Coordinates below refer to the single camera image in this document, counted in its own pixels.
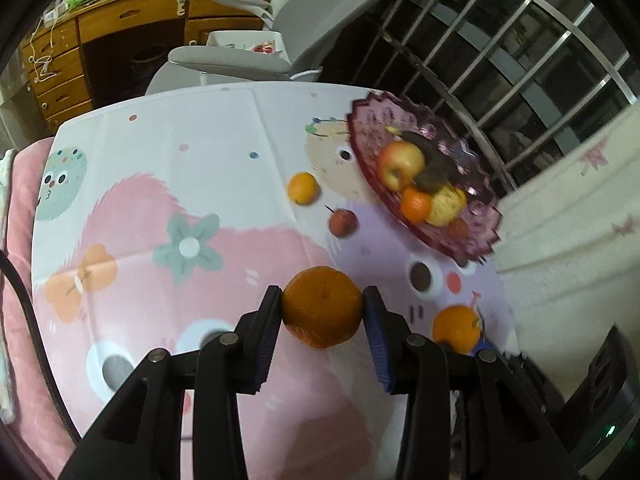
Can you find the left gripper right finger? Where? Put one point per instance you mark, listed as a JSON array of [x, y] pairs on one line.
[[387, 334]]

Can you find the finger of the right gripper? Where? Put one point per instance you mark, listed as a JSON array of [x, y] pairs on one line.
[[485, 344]]

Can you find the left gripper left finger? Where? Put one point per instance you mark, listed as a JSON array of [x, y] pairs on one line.
[[259, 331]]

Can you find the small orange mandarin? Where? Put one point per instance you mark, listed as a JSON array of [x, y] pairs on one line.
[[459, 327]]

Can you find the large orange mandarin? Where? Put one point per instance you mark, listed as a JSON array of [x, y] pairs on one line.
[[322, 307]]

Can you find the small red-brown fruit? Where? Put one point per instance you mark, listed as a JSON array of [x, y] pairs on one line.
[[342, 222]]

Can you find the yellow pear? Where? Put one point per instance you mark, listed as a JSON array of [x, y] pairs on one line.
[[447, 204]]

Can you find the medium orange mandarin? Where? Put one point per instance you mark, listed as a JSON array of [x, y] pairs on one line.
[[303, 189]]

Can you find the red apple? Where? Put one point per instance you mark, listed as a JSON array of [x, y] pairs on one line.
[[398, 164]]

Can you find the overripe dark banana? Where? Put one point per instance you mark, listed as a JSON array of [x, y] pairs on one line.
[[440, 169]]

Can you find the white bedding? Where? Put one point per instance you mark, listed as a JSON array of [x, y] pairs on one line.
[[569, 253]]

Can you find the mandarin on plate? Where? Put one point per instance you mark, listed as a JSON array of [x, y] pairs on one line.
[[415, 206]]

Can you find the cartoon printed tablecloth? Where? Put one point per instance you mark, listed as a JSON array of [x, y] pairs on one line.
[[160, 221]]

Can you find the purple scalloped glass plate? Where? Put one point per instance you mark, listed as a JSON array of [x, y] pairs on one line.
[[372, 124]]

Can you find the white storage box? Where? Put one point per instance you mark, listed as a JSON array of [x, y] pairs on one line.
[[261, 41]]

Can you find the wooden desk with drawers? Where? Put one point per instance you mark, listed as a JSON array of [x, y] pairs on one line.
[[109, 50]]

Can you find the grey office chair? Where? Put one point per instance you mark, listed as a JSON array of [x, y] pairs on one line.
[[309, 29]]

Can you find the metal bed railing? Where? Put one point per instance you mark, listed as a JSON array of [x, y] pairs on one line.
[[526, 81]]

